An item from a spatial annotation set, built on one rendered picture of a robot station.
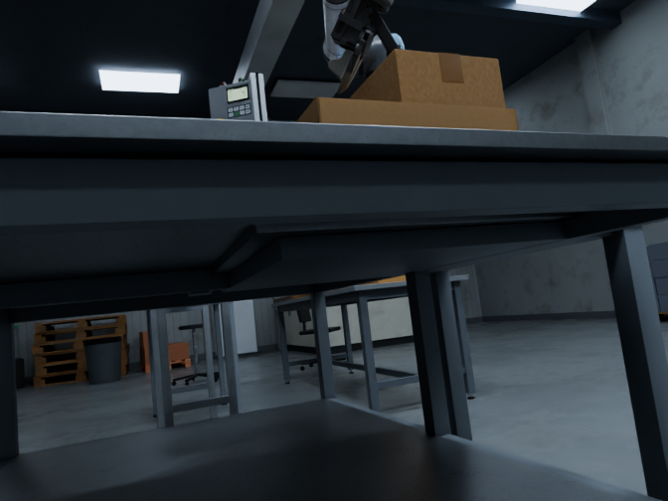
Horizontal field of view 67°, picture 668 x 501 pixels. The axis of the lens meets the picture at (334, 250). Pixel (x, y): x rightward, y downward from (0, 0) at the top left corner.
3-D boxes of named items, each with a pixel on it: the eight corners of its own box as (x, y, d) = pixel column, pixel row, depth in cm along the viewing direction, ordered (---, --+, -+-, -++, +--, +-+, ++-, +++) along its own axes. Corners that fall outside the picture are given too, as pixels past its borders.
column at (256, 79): (265, 264, 172) (247, 77, 180) (278, 263, 174) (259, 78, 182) (268, 262, 168) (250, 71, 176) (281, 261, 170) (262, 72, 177)
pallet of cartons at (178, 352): (186, 362, 934) (184, 327, 942) (191, 366, 831) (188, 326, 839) (140, 369, 907) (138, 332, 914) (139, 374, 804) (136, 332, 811)
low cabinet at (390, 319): (377, 336, 1069) (371, 289, 1080) (444, 338, 824) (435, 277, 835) (278, 350, 994) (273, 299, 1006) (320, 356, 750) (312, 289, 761)
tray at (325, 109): (252, 204, 79) (250, 178, 79) (399, 200, 89) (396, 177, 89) (320, 134, 51) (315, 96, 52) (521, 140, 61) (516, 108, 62)
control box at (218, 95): (224, 147, 186) (219, 98, 189) (267, 139, 183) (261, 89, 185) (211, 139, 177) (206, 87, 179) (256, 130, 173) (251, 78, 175)
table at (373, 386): (279, 384, 496) (271, 303, 505) (355, 371, 523) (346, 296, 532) (370, 420, 291) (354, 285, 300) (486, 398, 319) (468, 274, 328)
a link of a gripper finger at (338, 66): (320, 83, 116) (337, 45, 114) (343, 95, 116) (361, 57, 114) (318, 82, 113) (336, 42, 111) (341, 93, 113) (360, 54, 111)
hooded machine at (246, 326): (252, 353, 977) (246, 278, 994) (259, 355, 916) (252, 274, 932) (214, 359, 951) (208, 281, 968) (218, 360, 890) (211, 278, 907)
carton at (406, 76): (348, 223, 119) (335, 112, 122) (435, 219, 128) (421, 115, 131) (414, 189, 91) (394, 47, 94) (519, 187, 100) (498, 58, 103)
